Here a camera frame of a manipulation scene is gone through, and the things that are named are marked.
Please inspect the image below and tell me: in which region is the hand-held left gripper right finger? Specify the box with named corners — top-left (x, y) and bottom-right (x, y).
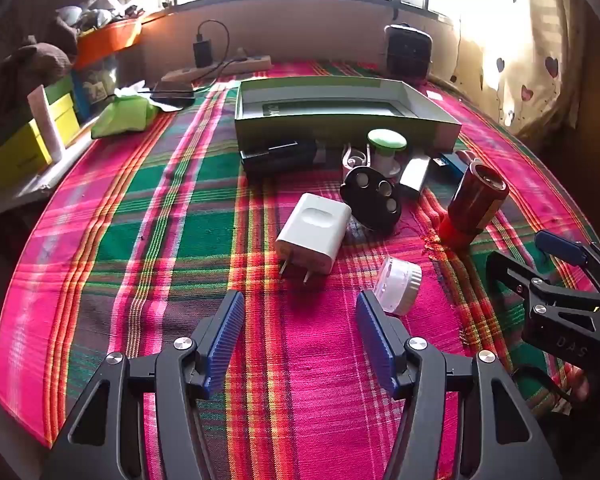
top-left (356, 290), bottom-right (563, 480)

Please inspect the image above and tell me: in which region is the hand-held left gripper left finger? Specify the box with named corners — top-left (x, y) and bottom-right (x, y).
top-left (40, 290), bottom-right (246, 480)

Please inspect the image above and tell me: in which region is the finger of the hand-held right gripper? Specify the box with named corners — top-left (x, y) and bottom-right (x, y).
top-left (535, 230), bottom-right (600, 293)
top-left (486, 251), bottom-right (600, 311)

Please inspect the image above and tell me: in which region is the white round jar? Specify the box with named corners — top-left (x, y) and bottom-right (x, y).
top-left (373, 255), bottom-right (423, 316)

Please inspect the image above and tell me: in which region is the dark red jar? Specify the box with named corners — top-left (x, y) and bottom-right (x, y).
top-left (437, 160), bottom-right (510, 251)

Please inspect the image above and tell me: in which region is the blue translucent usb device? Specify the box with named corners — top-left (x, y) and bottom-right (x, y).
top-left (432, 150), bottom-right (473, 173)

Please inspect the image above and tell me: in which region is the white charger plug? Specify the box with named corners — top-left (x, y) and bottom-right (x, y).
top-left (275, 192), bottom-right (353, 286)

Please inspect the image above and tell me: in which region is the silver lighter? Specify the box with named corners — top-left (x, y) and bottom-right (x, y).
top-left (399, 154), bottom-right (431, 196)

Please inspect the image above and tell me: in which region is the black oval disc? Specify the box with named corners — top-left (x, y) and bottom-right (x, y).
top-left (340, 166), bottom-right (403, 233)

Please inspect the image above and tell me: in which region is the green mushroom-shaped stand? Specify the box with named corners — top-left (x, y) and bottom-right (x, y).
top-left (366, 129), bottom-right (407, 178)

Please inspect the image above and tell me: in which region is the black rectangular device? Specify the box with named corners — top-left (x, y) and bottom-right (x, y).
top-left (240, 139), bottom-right (326, 178)

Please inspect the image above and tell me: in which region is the green cardboard box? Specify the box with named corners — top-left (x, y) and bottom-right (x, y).
top-left (234, 76), bottom-right (463, 153)

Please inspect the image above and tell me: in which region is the person's right hand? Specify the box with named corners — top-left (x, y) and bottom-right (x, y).
top-left (569, 374), bottom-right (600, 408)

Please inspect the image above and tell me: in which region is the plaid blanket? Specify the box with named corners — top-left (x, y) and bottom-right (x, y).
top-left (0, 60), bottom-right (600, 480)

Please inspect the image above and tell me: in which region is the heart print curtain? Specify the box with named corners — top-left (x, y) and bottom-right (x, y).
top-left (450, 0), bottom-right (588, 136)

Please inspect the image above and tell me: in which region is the grey fan heater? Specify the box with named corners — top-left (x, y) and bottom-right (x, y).
top-left (382, 22), bottom-right (433, 83)

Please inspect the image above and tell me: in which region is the white side shelf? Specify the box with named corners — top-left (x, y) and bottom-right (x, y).
top-left (0, 120), bottom-right (101, 221)

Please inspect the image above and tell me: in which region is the black smartphone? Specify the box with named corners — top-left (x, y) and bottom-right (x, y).
top-left (150, 89), bottom-right (196, 111)

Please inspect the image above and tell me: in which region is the white power strip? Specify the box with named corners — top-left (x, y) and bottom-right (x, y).
top-left (161, 55), bottom-right (272, 83)

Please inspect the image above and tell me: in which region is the yellow box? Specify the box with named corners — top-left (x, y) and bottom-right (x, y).
top-left (0, 92), bottom-right (79, 181)

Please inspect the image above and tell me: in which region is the white tube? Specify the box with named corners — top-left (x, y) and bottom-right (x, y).
top-left (27, 85), bottom-right (66, 163)

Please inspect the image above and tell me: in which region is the blue picture box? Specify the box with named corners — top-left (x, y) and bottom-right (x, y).
top-left (72, 55), bottom-right (118, 121)

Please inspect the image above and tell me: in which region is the black charger adapter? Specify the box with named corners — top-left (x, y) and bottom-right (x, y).
top-left (193, 35), bottom-right (215, 68)

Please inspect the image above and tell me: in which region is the orange box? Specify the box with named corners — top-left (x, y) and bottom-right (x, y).
top-left (75, 17), bottom-right (143, 68)

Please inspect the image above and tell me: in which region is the brown checked cloth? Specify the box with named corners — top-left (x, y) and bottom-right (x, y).
top-left (0, 15), bottom-right (78, 126)

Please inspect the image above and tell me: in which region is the black charger cable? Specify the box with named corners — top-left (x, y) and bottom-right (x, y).
top-left (196, 20), bottom-right (246, 81)

